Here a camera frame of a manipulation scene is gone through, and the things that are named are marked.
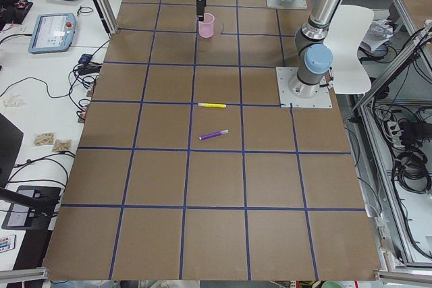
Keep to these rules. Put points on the white plastic chair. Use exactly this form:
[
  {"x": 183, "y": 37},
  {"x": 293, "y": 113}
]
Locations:
[{"x": 347, "y": 29}]

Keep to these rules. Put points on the pink mesh cup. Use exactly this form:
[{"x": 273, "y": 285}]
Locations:
[{"x": 206, "y": 27}]

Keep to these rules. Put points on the yellow pen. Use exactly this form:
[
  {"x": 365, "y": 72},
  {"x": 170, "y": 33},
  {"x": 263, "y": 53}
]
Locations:
[{"x": 212, "y": 105}]

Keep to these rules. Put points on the purple pen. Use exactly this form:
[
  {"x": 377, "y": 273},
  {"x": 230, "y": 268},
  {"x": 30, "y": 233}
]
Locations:
[{"x": 214, "y": 134}]

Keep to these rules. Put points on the blue teach pendant near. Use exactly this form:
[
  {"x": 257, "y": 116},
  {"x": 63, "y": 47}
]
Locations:
[{"x": 52, "y": 33}]

